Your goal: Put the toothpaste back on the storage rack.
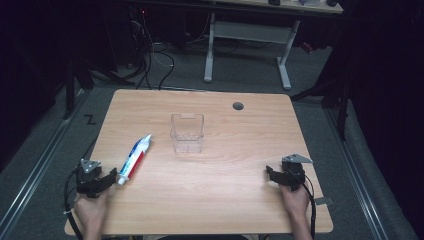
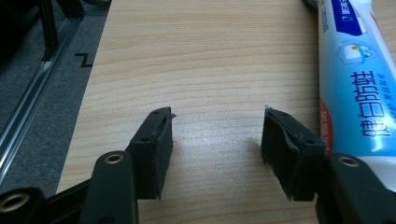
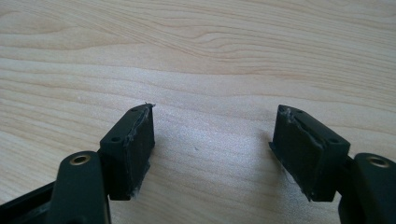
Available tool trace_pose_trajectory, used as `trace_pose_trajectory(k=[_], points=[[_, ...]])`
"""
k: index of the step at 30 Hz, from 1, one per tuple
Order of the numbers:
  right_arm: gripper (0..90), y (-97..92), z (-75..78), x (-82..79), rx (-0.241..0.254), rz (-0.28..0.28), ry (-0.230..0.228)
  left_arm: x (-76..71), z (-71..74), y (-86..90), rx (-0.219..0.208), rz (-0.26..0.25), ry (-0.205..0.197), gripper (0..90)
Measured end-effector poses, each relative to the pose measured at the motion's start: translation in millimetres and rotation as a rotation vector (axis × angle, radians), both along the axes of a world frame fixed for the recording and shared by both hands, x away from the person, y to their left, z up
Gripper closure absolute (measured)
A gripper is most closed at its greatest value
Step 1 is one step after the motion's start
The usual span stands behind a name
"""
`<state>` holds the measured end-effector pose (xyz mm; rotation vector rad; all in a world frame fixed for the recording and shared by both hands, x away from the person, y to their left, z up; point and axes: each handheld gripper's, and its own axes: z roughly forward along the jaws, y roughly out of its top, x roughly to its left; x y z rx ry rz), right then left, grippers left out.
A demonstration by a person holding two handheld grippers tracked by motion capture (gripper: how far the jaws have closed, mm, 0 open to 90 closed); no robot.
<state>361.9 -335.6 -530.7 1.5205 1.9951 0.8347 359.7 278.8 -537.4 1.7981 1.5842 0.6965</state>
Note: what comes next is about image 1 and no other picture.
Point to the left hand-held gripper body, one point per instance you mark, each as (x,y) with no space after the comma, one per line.
(87,180)

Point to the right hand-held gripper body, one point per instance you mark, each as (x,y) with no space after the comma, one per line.
(293,173)

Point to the white blue red toothpaste tube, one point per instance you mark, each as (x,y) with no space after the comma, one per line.
(135,159)

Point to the clear plastic container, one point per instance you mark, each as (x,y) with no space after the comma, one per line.
(187,135)

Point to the person's left hand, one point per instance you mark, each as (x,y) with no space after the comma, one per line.
(90,211)

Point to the person's right hand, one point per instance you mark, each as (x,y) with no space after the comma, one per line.
(295,201)

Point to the grey metal tab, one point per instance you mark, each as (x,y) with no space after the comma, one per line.
(324,201)

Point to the black round table grommet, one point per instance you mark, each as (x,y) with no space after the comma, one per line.
(238,106)

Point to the black metal stand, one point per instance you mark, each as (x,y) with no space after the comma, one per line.
(341,110)

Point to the metal floor rail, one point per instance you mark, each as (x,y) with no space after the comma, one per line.
(358,173)
(36,166)

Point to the white metal frame desk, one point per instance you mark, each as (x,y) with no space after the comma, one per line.
(248,31)

